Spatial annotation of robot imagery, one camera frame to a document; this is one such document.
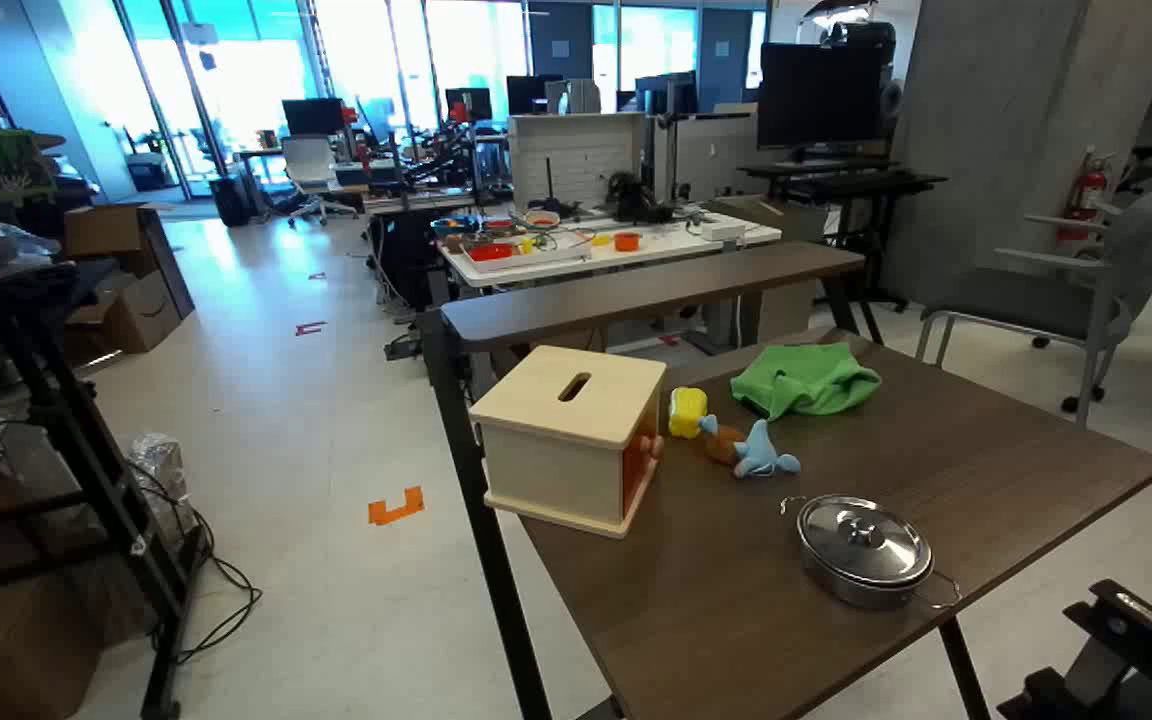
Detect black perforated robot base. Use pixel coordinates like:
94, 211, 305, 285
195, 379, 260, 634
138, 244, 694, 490
996, 575, 1152, 720

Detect light wooden chest box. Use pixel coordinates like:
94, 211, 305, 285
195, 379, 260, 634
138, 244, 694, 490
468, 339, 670, 539

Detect long dark wooden table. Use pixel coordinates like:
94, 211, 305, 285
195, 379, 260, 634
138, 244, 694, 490
435, 235, 887, 404

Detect yellow toy bell pepper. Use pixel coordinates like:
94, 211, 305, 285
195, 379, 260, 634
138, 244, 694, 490
664, 385, 714, 444

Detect white work table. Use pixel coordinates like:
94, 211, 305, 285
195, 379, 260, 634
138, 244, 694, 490
432, 208, 786, 296

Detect black machine on table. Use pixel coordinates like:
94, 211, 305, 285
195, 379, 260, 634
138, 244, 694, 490
598, 167, 670, 224

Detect white partition panel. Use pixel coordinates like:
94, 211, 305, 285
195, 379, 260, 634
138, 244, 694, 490
509, 112, 647, 211

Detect blue plush elephant toy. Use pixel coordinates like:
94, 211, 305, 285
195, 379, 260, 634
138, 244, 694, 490
699, 415, 803, 485

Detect green cloth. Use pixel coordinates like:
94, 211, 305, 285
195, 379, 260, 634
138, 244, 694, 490
726, 339, 887, 422

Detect small black monitor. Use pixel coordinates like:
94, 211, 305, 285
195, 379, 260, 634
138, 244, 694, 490
440, 85, 494, 128
280, 96, 350, 141

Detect black monitor desk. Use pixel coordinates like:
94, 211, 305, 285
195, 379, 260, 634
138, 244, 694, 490
737, 156, 949, 310

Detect white office chair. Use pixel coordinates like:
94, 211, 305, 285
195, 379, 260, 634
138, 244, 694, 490
280, 134, 360, 228

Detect metal bowl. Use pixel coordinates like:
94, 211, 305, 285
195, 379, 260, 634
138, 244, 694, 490
792, 490, 936, 588

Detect large black monitor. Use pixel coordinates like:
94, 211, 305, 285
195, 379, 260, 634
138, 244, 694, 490
751, 35, 887, 152

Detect steel pot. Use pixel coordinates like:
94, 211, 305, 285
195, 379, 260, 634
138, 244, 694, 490
776, 490, 962, 614

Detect stacked cardboard boxes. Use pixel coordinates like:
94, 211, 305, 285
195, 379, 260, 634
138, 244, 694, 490
58, 199, 195, 355

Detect black metal shelf rack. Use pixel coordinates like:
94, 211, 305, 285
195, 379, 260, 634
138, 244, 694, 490
0, 125, 218, 720

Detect red fire extinguisher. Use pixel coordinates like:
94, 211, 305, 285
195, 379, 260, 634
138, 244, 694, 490
1051, 144, 1112, 252

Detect grey plastic chair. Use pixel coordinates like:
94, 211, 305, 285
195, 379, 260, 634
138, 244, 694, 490
910, 179, 1152, 429

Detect brown cardboard box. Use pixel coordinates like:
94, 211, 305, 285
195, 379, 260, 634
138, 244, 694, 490
0, 572, 110, 720

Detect black floor cable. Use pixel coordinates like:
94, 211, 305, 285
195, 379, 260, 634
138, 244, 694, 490
171, 523, 267, 663

